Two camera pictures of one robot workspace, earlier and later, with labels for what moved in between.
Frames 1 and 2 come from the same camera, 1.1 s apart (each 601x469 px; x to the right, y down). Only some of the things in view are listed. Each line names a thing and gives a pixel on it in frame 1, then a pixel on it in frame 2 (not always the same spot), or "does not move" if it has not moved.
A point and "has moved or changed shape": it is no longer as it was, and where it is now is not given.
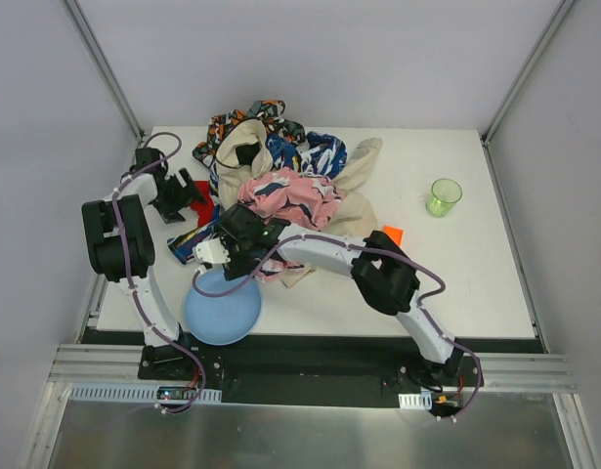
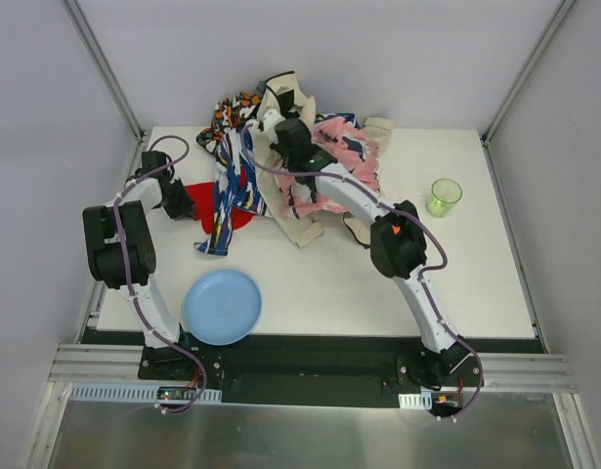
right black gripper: [233, 264] -> [284, 104]
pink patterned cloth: [289, 196] -> [351, 149]
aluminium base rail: [508, 370] does not move
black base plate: [339, 369] does not move
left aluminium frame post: [105, 67] does not move
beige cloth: [242, 147] -> [281, 98]
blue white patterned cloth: [316, 153] has moved or changed shape
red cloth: [204, 210] does not move
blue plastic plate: [225, 319] does not move
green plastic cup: [446, 192] does not move
